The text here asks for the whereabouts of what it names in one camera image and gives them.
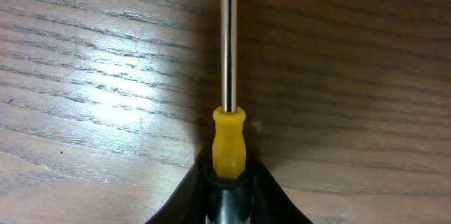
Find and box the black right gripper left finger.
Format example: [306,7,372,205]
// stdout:
[145,163,206,224]

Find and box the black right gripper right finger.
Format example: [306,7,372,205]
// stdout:
[251,161,313,224]

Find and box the black yellow precision screwdriver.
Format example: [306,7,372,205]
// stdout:
[204,0,252,224]

